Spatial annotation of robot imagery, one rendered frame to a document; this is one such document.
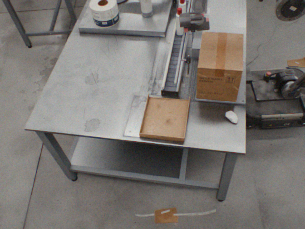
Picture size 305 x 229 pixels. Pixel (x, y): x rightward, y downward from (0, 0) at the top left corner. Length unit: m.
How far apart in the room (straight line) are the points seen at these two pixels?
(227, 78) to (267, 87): 1.10
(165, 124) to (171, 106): 0.14
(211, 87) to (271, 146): 1.13
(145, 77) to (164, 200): 0.99
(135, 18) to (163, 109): 0.86
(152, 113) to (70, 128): 0.50
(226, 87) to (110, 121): 0.71
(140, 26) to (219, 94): 0.87
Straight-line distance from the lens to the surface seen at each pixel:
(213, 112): 1.90
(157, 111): 1.90
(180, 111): 1.90
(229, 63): 1.77
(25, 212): 2.77
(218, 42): 1.89
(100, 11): 2.38
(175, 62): 2.10
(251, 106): 2.72
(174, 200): 2.52
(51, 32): 3.75
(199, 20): 1.70
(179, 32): 2.28
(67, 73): 2.26
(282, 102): 2.81
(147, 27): 2.39
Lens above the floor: 2.36
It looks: 54 degrees down
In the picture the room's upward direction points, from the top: 8 degrees counter-clockwise
